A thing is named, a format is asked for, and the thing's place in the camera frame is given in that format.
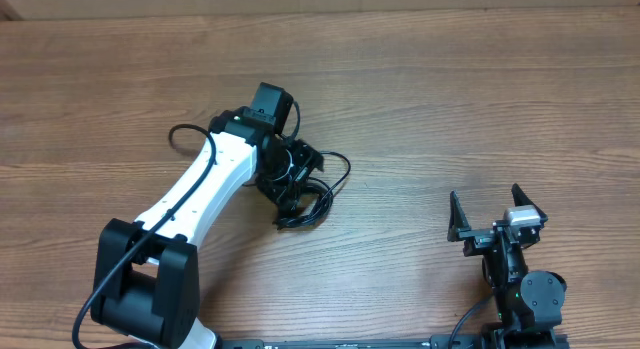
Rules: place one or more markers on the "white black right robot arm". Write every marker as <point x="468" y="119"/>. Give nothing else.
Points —
<point x="528" y="303"/>

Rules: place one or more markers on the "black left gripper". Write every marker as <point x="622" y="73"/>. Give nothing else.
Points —
<point x="306" y="155"/>

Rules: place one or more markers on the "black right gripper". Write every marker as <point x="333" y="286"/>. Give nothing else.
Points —
<point x="475" y="238"/>

